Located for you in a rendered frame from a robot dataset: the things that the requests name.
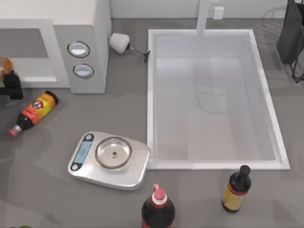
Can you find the dark bottle with orange label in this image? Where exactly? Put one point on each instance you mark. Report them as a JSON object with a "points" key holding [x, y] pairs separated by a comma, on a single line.
{"points": [[38, 108]]}

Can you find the round microwave knob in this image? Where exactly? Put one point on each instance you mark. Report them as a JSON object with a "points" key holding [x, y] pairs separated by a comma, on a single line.
{"points": [[83, 70], [78, 49]]}

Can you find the pale microwave oven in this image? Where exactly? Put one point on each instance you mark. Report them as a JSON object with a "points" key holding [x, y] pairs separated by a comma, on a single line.
{"points": [[97, 14]]}

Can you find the white lamp with black stand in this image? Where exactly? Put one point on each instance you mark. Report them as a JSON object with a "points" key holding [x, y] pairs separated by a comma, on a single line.
{"points": [[118, 42]]}

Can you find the silver kitchen scale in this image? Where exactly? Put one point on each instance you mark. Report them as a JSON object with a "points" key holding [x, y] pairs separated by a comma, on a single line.
{"points": [[111, 159]]}

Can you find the green object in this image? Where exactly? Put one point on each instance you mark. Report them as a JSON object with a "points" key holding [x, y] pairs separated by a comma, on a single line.
{"points": [[22, 226]]}

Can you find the dark bottle with red cap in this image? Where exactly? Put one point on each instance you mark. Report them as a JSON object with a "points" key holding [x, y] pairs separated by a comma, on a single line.
{"points": [[158, 211]]}

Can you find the white sink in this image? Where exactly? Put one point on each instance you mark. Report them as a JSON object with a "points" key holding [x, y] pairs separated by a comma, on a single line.
{"points": [[213, 107]]}

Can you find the tall white tap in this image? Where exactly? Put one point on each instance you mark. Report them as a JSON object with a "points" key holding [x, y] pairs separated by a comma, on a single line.
{"points": [[202, 16]]}

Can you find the dark bottle with yellow label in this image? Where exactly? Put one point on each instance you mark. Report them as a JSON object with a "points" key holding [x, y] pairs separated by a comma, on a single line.
{"points": [[236, 192]]}

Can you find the white wall socket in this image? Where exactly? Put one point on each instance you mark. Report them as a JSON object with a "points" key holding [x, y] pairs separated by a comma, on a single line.
{"points": [[218, 12]]}

